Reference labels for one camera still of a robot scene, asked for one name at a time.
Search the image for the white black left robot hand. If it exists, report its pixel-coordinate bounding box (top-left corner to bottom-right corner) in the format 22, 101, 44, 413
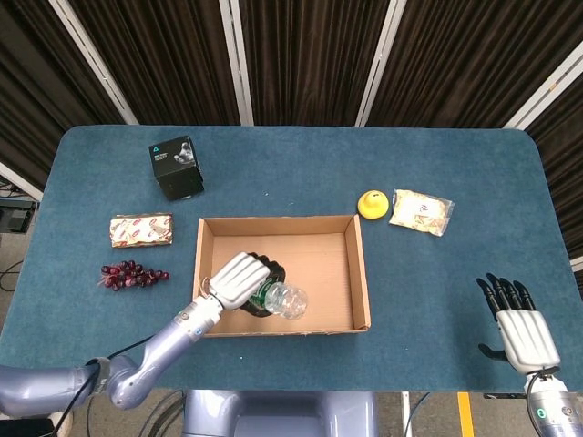
207, 249, 287, 320

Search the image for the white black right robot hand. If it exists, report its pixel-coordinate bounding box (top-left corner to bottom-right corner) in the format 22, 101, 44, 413
476, 272, 561, 375

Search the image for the transparent plastic water bottle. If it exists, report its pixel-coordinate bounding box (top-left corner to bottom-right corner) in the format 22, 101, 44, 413
248, 279, 310, 321

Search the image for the red grape bunch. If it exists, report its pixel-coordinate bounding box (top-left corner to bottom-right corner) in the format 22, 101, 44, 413
97, 259, 170, 291

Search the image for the open brown cardboard box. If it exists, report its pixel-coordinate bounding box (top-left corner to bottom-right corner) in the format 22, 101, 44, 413
189, 214, 372, 338

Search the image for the red gold snack packet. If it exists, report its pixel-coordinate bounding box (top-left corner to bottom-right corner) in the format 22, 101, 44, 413
109, 213, 175, 249

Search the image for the yellow floor tape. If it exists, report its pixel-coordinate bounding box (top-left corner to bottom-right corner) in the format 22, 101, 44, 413
456, 391, 476, 437

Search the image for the blue table cloth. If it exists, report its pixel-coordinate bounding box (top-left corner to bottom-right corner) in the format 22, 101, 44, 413
0, 125, 583, 393

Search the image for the black cube carton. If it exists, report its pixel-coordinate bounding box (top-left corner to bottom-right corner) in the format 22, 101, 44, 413
148, 135, 205, 202

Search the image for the grey robot torso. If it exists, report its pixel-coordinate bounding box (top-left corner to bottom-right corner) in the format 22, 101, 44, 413
181, 389, 379, 437

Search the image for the yellow toy pear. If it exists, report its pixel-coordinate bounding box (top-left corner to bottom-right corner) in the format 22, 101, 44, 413
356, 190, 390, 221

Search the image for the clear bag of snacks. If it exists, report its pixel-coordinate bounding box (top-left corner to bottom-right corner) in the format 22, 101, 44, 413
388, 188, 455, 238

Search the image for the dark brown curtain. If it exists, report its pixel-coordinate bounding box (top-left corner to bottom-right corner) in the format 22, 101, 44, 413
239, 0, 392, 127
0, 0, 127, 181
67, 0, 241, 127
366, 0, 583, 127
523, 102, 583, 260

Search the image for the black floor equipment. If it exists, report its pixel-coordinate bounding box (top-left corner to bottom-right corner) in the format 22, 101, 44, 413
0, 181, 38, 236

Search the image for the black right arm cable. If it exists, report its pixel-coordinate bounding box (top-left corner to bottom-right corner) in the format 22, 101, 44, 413
522, 371, 556, 437

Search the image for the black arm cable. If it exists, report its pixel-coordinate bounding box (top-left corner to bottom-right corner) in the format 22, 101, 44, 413
522, 371, 556, 437
45, 335, 159, 437

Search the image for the dark floor cable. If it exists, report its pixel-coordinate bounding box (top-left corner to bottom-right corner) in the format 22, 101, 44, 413
403, 391, 432, 437

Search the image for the grey floor cable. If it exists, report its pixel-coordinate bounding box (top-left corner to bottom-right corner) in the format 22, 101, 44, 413
136, 390, 186, 437

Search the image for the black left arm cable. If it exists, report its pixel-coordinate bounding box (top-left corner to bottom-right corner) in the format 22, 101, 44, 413
45, 335, 159, 437

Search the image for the white frame post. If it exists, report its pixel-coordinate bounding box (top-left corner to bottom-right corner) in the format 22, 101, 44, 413
353, 0, 407, 127
218, 0, 255, 127
503, 47, 583, 131
0, 161, 45, 201
48, 0, 139, 126

